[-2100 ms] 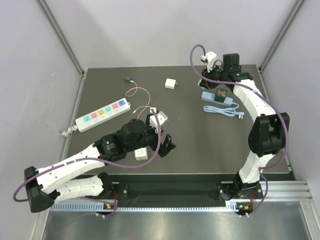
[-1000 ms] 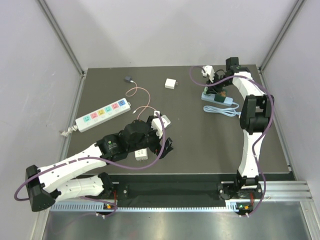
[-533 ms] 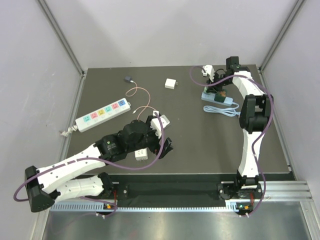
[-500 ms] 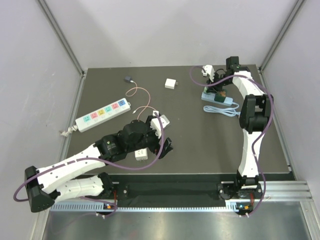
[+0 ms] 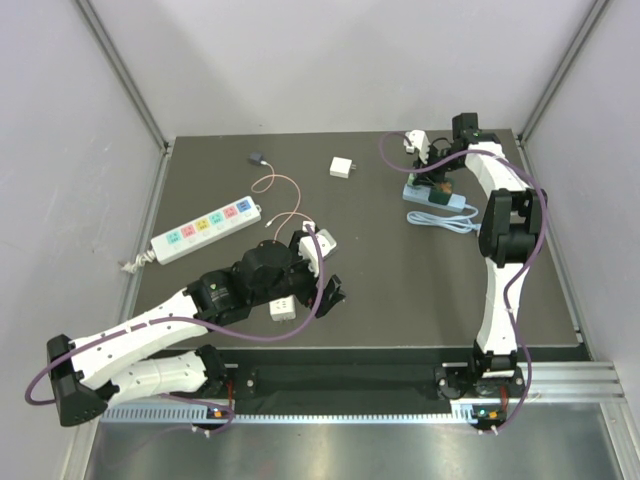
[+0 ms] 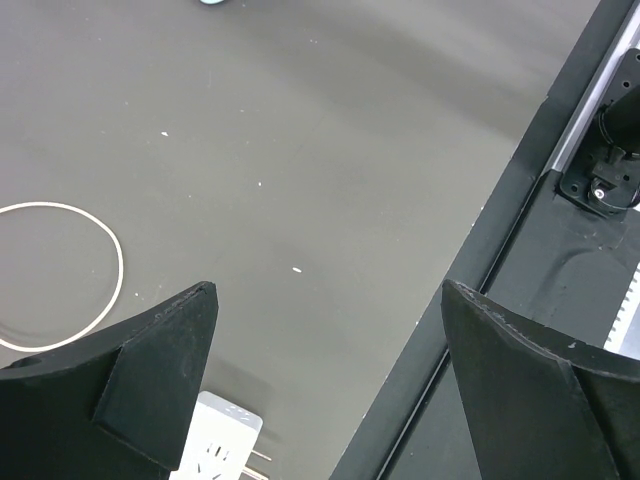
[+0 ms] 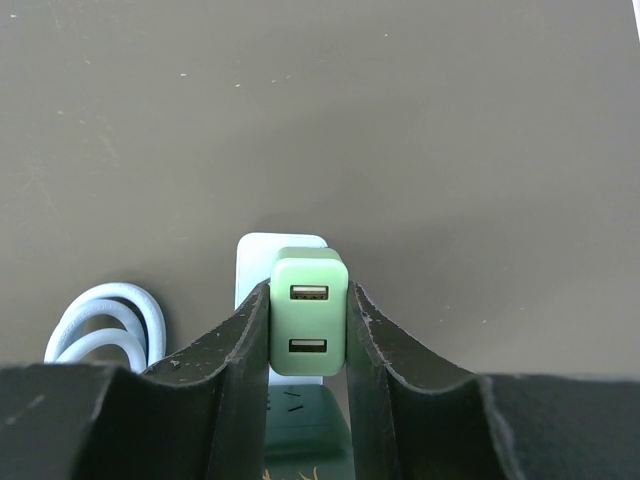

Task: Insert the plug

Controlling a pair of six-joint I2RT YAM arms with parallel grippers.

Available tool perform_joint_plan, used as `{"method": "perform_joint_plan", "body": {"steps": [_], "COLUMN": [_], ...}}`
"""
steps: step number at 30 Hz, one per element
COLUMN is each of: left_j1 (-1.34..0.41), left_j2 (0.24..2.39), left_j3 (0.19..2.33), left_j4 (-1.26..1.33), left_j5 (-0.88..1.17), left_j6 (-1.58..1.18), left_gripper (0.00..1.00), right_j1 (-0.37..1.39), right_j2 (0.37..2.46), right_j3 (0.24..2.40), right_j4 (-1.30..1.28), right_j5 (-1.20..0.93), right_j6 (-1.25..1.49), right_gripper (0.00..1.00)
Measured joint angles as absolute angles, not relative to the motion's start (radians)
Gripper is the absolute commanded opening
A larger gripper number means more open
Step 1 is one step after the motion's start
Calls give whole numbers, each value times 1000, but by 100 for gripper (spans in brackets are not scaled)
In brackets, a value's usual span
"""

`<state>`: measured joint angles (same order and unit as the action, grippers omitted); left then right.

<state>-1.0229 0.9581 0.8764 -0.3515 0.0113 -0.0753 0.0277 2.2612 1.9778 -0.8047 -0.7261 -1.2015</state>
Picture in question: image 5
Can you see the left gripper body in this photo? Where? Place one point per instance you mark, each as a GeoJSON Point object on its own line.
{"type": "Point", "coordinates": [304, 284]}

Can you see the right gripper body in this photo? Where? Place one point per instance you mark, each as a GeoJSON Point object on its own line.
{"type": "Point", "coordinates": [436, 175]}

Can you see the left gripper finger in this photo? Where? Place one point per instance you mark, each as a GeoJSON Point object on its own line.
{"type": "Point", "coordinates": [328, 301]}
{"type": "Point", "coordinates": [333, 286]}

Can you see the white cube socket adapter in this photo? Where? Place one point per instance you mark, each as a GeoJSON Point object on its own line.
{"type": "Point", "coordinates": [283, 310]}

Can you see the dark green cube adapter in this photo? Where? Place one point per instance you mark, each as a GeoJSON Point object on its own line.
{"type": "Point", "coordinates": [440, 193]}

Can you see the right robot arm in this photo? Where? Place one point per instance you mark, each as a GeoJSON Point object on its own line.
{"type": "Point", "coordinates": [510, 236]}

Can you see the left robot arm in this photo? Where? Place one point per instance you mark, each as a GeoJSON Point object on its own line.
{"type": "Point", "coordinates": [92, 374]}

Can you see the grey small plug adapter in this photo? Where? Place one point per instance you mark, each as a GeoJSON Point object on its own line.
{"type": "Point", "coordinates": [256, 158]}

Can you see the white charger at back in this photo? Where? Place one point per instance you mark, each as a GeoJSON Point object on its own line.
{"type": "Point", "coordinates": [341, 167]}

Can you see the white multicolour power strip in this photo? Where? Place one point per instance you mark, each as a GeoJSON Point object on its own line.
{"type": "Point", "coordinates": [198, 233]}

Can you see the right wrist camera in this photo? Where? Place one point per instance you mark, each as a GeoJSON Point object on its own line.
{"type": "Point", "coordinates": [417, 142]}

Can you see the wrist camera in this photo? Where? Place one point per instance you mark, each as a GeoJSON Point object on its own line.
{"type": "Point", "coordinates": [314, 250]}
{"type": "Point", "coordinates": [417, 142]}

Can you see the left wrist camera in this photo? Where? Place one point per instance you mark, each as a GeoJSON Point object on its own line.
{"type": "Point", "coordinates": [314, 250]}

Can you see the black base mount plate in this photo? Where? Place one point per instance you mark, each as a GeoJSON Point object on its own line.
{"type": "Point", "coordinates": [341, 381]}

